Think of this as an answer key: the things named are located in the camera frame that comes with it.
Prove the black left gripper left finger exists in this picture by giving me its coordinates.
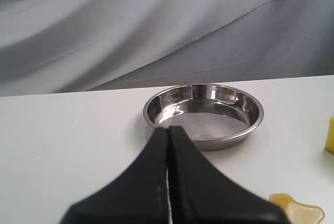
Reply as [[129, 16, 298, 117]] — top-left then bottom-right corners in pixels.
[[61, 128, 169, 223]]

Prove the yellow sponge block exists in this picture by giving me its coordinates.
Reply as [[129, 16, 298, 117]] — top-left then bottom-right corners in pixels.
[[325, 116, 334, 154]]

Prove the amber liquid spill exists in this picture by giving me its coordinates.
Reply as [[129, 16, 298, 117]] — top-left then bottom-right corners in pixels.
[[269, 193, 325, 224]]

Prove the grey backdrop cloth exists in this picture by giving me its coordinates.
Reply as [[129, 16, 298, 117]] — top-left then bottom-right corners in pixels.
[[1, 0, 333, 96]]

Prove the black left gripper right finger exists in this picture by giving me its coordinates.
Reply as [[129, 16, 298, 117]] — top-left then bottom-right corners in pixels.
[[168, 126, 288, 223]]

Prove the round stainless steel dish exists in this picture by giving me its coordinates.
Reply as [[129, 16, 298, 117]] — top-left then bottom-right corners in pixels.
[[143, 84, 264, 151]]

